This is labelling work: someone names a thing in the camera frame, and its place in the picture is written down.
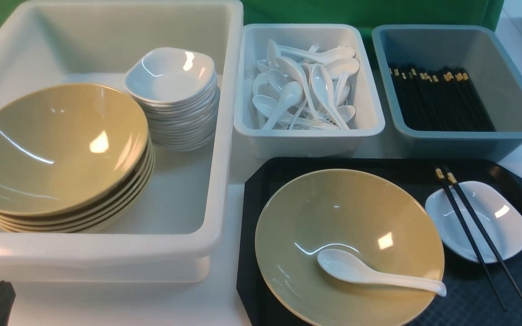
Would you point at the yellow noodle bowl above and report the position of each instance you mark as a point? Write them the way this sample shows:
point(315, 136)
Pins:
point(360, 214)

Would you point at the stack of white dishes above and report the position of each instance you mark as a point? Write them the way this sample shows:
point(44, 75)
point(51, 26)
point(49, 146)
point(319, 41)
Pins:
point(184, 127)

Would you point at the black chopstick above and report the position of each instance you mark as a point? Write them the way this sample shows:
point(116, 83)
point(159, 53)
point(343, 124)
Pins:
point(486, 237)
point(449, 184)

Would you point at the white soup spoon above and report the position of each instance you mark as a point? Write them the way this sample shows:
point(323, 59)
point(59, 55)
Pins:
point(348, 268)

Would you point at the black serving tray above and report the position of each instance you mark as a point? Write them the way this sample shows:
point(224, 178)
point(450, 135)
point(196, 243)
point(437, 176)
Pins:
point(470, 301)

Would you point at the bundle of black chopsticks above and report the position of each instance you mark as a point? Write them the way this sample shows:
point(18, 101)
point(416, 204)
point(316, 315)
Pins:
point(439, 100)

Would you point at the stack of yellow bowls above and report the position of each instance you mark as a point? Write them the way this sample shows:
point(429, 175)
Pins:
point(95, 216)

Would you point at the pile of white spoons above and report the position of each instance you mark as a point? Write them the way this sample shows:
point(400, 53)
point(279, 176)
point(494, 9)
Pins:
point(297, 89)

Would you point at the top white sauce dish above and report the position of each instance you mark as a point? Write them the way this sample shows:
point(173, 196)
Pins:
point(171, 76)

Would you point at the white spoon bin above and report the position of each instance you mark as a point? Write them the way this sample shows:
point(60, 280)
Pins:
point(266, 144)

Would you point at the grey-blue chopstick bin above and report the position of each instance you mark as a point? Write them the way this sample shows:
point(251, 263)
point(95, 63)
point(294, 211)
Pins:
point(495, 77)

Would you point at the top stacked yellow bowl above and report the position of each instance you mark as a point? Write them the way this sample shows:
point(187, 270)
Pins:
point(67, 145)

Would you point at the green cloth backdrop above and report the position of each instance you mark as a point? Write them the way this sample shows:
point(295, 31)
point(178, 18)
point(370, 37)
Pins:
point(364, 15)

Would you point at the large white plastic tub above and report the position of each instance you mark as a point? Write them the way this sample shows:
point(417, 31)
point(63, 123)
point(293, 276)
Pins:
point(176, 221)

